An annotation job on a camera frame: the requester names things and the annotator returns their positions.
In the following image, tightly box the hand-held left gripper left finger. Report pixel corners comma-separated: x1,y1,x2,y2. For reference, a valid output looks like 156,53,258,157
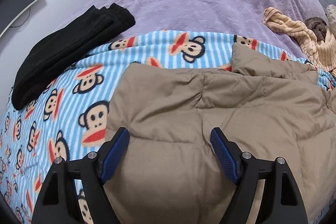
31,127,130,224

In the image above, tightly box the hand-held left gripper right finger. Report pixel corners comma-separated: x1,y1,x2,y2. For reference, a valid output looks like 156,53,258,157
210,127,308,224

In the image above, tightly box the beige puffer jacket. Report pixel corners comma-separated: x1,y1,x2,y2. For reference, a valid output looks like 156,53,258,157
105,43,336,224

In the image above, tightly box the monkey print striped blanket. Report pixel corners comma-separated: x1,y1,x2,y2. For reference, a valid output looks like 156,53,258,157
0,29,336,224

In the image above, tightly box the folded black cloth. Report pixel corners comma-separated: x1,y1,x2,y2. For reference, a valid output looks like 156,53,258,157
12,3,136,111

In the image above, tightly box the beige striped garment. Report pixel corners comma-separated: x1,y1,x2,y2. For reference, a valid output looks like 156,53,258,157
262,7,336,77

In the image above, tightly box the purple bedspread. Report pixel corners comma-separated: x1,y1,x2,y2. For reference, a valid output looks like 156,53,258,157
56,0,330,62

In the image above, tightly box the brown fuzzy cloth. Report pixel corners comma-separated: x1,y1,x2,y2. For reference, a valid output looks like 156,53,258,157
304,17,328,42

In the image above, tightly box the cream round pleated pillow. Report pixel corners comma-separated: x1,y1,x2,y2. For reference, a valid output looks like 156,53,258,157
325,4,336,30

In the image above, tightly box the thin screen cable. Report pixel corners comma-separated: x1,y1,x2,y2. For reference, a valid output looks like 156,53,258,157
10,7,30,28

